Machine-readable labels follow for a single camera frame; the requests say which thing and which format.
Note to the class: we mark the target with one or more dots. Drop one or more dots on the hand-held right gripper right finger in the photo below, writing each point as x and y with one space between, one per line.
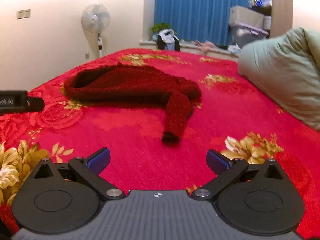
217 161

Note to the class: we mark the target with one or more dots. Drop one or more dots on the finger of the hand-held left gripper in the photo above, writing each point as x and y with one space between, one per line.
36 104

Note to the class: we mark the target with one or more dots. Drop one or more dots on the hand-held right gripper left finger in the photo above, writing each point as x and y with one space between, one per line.
100 159

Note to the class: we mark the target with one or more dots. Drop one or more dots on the dark red knitted sweater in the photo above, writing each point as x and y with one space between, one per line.
130 82

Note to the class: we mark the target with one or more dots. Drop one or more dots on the pile of clothes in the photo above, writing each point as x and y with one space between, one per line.
168 41

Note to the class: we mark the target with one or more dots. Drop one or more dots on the red floral blanket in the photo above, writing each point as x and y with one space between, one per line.
140 135

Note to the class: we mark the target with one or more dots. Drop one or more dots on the white standing fan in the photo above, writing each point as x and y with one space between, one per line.
95 18

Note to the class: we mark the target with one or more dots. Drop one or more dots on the white pillow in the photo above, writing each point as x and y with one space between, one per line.
282 72

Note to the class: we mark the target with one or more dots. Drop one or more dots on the white and blue cloth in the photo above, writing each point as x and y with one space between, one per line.
233 49

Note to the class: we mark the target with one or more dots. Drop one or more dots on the pink cloth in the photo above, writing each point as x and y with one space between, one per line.
205 47

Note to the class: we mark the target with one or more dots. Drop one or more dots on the white window sill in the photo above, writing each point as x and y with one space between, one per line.
190 47

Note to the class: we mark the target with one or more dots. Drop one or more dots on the grey plastic storage box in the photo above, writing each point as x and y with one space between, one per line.
246 27

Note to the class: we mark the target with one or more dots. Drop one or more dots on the green potted plant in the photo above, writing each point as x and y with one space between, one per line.
160 27

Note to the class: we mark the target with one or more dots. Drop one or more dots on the blue curtain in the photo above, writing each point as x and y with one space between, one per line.
200 10

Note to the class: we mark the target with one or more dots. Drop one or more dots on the wooden wardrobe panel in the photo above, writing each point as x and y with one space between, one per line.
282 7

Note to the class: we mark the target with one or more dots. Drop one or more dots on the beige wall switch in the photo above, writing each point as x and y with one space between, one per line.
27 13
20 14

